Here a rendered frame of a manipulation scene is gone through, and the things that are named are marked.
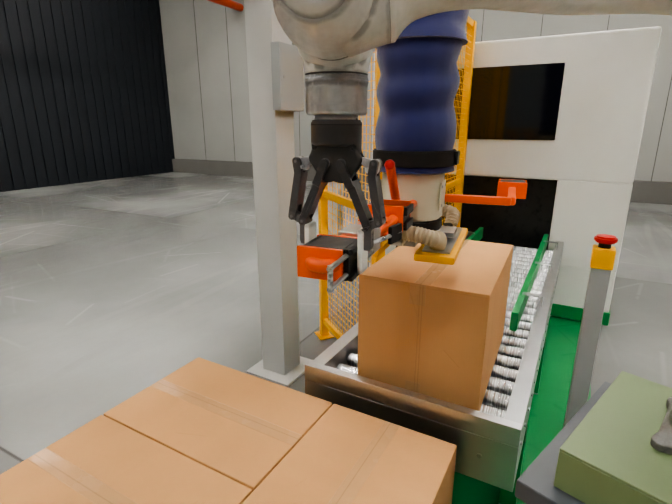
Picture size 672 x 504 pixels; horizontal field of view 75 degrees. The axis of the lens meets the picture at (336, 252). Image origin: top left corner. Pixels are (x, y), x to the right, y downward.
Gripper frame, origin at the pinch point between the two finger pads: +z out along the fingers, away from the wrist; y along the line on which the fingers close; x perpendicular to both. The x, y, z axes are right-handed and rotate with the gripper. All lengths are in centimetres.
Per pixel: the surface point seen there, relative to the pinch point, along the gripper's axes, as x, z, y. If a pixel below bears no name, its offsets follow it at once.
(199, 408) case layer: -32, 67, 59
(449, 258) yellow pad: -42.9, 11.8, -12.4
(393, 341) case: -62, 47, 5
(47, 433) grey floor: -49, 121, 167
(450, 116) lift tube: -56, -21, -8
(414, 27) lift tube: -48, -41, 0
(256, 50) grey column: -134, -53, 96
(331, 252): 4.6, -1.3, -1.1
